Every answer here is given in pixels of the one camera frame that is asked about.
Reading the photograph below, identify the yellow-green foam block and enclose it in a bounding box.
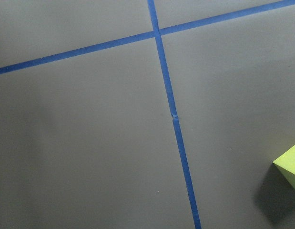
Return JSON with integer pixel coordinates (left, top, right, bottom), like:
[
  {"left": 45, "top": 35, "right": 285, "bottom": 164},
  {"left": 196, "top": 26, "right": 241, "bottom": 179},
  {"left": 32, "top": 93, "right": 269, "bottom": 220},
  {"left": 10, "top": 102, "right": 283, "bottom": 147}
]
[{"left": 273, "top": 145, "right": 295, "bottom": 189}]

